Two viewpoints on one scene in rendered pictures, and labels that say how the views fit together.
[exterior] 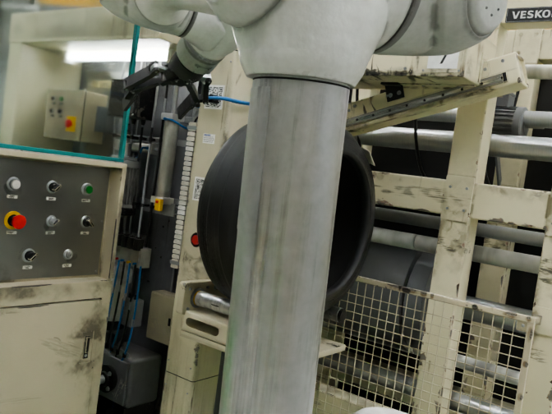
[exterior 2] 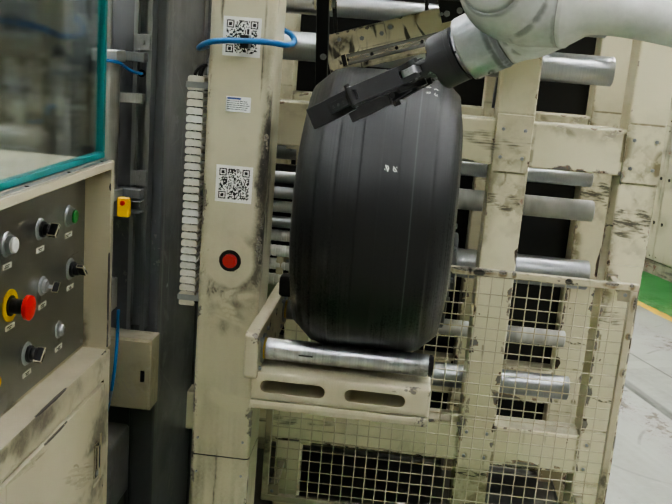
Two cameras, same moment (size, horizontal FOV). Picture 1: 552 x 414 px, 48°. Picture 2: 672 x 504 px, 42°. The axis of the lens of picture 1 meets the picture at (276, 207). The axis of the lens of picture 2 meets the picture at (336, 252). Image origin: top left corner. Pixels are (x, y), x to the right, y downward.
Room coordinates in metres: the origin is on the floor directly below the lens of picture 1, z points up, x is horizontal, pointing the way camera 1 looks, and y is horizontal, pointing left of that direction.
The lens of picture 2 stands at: (0.32, 0.97, 1.50)
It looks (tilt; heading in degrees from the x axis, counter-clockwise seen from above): 13 degrees down; 328
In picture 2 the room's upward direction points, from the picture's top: 5 degrees clockwise
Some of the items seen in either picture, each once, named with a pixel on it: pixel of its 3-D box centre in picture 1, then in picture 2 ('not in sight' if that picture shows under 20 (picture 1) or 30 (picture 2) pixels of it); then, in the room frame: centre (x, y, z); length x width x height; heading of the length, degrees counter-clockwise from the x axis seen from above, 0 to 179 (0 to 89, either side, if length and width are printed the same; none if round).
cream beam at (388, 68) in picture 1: (388, 61); not in sight; (2.01, -0.30, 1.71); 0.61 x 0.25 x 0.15; 54
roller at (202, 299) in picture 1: (241, 311); (346, 356); (1.73, 0.06, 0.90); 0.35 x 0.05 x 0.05; 54
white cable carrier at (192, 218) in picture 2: (189, 195); (196, 192); (2.00, 0.28, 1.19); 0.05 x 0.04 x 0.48; 144
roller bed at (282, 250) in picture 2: not in sight; (281, 224); (2.28, -0.07, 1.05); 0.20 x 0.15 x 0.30; 54
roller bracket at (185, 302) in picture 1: (225, 293); (269, 326); (1.95, 0.12, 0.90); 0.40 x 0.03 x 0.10; 144
